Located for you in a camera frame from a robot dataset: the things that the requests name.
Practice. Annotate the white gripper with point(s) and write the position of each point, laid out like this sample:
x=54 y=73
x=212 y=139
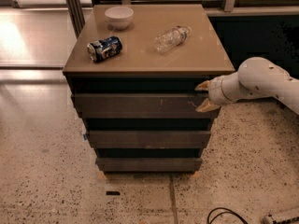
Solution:
x=215 y=91

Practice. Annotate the grey top drawer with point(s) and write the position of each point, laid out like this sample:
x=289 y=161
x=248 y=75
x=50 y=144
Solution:
x=140 y=106

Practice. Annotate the grey drawer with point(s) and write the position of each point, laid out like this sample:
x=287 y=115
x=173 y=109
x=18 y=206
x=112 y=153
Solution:
x=140 y=106
x=117 y=165
x=148 y=139

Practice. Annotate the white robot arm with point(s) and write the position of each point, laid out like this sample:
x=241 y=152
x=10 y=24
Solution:
x=255 y=78

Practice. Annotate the grey drawer cabinet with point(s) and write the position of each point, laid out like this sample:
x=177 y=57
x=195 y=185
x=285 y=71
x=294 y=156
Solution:
x=140 y=68

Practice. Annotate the grey bottom drawer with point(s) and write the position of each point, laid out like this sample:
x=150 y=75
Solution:
x=117 y=165

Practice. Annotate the grey middle drawer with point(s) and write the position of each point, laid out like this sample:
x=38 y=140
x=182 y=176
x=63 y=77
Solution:
x=148 y=139

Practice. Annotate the clear plastic water bottle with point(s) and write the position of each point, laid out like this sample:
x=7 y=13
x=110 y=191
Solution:
x=171 y=38

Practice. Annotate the dark low cabinet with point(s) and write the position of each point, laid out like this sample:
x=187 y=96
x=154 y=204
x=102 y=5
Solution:
x=274 y=37

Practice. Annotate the white ceramic bowl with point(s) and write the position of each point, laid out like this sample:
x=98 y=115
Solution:
x=119 y=17

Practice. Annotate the blue crushed soda can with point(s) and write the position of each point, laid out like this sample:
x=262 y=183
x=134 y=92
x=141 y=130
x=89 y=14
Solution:
x=103 y=49

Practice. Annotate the grey power strip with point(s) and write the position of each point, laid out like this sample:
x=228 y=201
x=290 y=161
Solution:
x=284 y=217

